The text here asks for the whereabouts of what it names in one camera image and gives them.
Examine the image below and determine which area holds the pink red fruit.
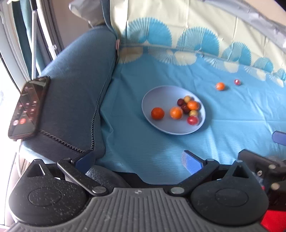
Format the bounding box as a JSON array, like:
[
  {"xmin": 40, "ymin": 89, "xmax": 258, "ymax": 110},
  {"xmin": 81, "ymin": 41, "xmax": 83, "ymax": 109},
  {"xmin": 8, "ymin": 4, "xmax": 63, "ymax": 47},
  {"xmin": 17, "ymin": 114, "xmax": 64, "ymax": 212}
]
[{"xmin": 187, "ymin": 115, "xmax": 200, "ymax": 126}]

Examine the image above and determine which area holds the yellow-brown round fruit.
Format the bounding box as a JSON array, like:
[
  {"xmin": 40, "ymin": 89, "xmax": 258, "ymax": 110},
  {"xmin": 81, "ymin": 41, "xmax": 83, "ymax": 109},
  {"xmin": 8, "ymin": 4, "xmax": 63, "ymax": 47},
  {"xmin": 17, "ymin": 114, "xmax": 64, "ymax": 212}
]
[{"xmin": 189, "ymin": 110, "xmax": 199, "ymax": 117}]

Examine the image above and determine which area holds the orange small fruit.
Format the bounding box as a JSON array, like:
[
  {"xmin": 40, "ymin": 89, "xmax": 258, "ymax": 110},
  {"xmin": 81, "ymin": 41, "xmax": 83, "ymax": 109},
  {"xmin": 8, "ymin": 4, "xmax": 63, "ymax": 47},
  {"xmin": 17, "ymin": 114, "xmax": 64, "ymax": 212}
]
[
  {"xmin": 187, "ymin": 100, "xmax": 200, "ymax": 111},
  {"xmin": 151, "ymin": 107, "xmax": 165, "ymax": 120},
  {"xmin": 169, "ymin": 106, "xmax": 184, "ymax": 120}
]

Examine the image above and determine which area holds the blue sofa armrest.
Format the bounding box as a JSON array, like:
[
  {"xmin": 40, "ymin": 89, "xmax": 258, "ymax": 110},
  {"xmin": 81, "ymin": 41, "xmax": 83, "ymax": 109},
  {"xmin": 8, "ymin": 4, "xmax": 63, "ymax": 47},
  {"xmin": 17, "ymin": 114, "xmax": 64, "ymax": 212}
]
[{"xmin": 20, "ymin": 26, "xmax": 116, "ymax": 162}]

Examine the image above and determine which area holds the dark red small fruit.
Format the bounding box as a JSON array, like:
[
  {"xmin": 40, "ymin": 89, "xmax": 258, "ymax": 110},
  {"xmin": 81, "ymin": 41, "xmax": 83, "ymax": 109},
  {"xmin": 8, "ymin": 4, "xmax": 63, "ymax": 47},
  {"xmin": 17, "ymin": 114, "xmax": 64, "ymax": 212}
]
[{"xmin": 181, "ymin": 104, "xmax": 190, "ymax": 114}]

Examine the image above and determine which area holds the black smartphone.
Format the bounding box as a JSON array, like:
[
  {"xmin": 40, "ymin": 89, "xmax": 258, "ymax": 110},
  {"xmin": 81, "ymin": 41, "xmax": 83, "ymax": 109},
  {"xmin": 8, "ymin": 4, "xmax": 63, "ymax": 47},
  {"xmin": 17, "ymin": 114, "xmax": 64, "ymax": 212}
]
[{"xmin": 8, "ymin": 76, "xmax": 50, "ymax": 140}]

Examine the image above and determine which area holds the dark red fruit far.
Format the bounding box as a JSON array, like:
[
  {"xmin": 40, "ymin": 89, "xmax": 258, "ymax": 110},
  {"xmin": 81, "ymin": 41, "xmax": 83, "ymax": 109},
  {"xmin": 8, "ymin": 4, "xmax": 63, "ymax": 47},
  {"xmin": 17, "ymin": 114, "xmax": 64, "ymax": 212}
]
[{"xmin": 177, "ymin": 99, "xmax": 185, "ymax": 107}]

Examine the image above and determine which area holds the beige small fruit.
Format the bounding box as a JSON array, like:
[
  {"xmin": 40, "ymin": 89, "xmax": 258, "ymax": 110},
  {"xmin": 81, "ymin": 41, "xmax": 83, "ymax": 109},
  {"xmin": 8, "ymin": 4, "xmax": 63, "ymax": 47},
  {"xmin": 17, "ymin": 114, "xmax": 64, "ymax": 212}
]
[{"xmin": 183, "ymin": 96, "xmax": 192, "ymax": 104}]

